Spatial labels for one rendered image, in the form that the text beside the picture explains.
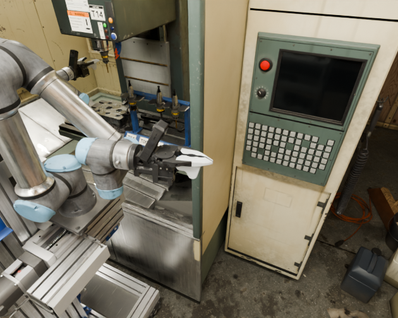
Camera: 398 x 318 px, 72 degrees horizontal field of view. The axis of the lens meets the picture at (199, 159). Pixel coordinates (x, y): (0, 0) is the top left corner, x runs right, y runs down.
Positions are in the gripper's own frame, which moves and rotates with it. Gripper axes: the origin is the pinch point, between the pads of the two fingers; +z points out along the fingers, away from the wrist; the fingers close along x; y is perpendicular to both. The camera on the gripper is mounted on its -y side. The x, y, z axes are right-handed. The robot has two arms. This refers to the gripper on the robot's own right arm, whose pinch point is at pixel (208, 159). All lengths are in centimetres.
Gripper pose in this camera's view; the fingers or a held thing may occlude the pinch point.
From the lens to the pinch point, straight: 69.2
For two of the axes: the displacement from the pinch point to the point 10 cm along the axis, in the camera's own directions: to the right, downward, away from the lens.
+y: -0.3, 8.6, 5.0
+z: 9.8, 1.2, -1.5
